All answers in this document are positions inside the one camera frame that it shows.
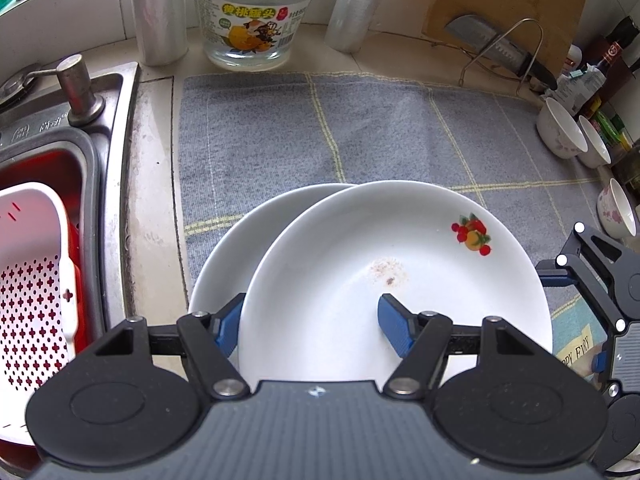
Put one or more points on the grey-blue checked towel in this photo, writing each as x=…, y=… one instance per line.
x=300, y=135

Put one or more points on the dark soy sauce bottle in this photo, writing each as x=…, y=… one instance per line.
x=615, y=50

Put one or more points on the glass jar with fruit label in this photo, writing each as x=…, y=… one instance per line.
x=245, y=25

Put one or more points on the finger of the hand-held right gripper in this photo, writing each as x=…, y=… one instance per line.
x=590, y=270

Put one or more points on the white fruit-print plate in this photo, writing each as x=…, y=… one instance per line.
x=225, y=270
x=350, y=260

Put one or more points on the red plastic basin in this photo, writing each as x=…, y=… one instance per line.
x=30, y=170

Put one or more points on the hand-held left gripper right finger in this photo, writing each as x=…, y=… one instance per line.
x=395, y=322

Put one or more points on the teal bag clip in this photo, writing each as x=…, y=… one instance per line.
x=577, y=74

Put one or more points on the tall plastic wrap roll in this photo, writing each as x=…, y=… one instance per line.
x=350, y=15

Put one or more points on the stainless steel sink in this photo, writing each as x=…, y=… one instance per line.
x=115, y=160

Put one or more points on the metal sink stopper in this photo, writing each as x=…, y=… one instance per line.
x=15, y=89

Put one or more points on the short plastic wrap roll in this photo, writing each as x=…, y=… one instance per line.
x=157, y=20

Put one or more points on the white printed packet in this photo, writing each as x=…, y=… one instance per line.
x=590, y=87

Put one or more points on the metal sink soap pump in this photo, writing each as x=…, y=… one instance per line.
x=75, y=95

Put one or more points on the white floral bowl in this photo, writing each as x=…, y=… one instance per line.
x=555, y=132
x=592, y=147
x=612, y=215

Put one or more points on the white perforated basket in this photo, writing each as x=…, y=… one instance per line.
x=35, y=285

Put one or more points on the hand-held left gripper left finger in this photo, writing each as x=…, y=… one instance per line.
x=231, y=317

